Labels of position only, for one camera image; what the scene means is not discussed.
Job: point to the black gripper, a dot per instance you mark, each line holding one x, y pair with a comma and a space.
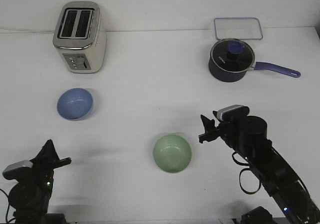
212, 132
45, 162

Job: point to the green bowl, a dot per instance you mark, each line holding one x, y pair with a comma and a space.
172, 153

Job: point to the blue bowl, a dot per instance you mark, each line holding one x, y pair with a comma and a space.
75, 104

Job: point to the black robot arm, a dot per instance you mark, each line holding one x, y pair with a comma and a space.
31, 202
247, 136

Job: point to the dark blue saucepan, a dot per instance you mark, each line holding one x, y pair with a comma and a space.
228, 76

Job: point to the glass pot lid blue knob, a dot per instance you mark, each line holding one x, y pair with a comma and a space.
232, 55

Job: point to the clear container blue rim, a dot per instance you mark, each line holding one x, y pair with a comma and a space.
244, 28

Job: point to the cream and steel toaster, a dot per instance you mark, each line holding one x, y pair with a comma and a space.
79, 37

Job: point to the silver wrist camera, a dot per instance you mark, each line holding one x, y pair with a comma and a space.
234, 111
18, 170

